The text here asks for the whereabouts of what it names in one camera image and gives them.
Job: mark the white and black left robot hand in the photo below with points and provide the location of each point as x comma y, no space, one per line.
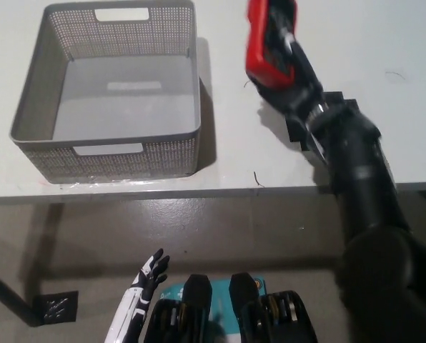
152,275

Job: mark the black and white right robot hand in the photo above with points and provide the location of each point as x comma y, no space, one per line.
298,82

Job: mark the red digital multimeter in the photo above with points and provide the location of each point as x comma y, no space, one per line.
261,57

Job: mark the black tape patch on table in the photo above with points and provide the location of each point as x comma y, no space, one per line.
341,101

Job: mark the black and teal robot body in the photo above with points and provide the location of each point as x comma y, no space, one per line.
231,314

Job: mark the black floor tape patch, white scuffs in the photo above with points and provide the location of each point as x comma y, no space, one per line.
57,309

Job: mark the black table leg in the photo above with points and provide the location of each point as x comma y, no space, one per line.
5,296

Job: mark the grey perforated plastic basket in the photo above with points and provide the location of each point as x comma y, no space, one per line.
38,107

